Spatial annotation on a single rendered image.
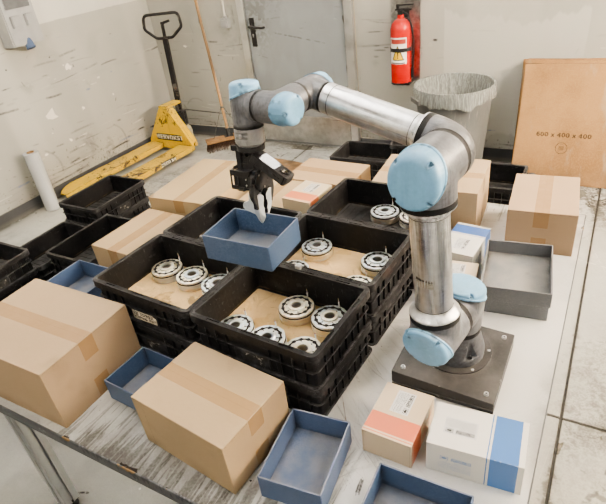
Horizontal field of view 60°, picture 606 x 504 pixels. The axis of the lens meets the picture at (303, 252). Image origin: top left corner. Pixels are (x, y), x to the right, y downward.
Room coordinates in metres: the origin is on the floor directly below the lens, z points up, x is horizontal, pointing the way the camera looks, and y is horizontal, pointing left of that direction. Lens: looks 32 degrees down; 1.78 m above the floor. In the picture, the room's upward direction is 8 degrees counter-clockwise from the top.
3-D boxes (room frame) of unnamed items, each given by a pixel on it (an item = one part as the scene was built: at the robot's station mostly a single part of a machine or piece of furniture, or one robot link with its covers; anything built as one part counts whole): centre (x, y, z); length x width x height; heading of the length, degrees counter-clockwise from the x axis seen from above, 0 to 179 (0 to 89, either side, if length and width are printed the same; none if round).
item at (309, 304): (1.18, 0.04, 0.86); 0.10 x 0.10 x 0.01
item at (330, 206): (1.61, -0.27, 0.87); 0.40 x 0.30 x 0.11; 54
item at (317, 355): (1.13, 0.08, 0.92); 0.40 x 0.30 x 0.02; 54
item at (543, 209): (1.64, -0.88, 0.78); 0.30 x 0.22 x 0.16; 152
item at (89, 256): (2.28, 0.98, 0.37); 0.40 x 0.30 x 0.45; 147
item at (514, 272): (1.32, -0.66, 0.77); 0.27 x 0.20 x 0.05; 154
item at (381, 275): (1.37, -0.10, 0.92); 0.40 x 0.30 x 0.02; 54
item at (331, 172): (2.09, -0.15, 0.78); 0.30 x 0.22 x 0.16; 55
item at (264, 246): (1.18, 0.13, 1.10); 0.20 x 0.15 x 0.07; 58
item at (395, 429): (0.84, -0.17, 0.74); 0.16 x 0.12 x 0.07; 146
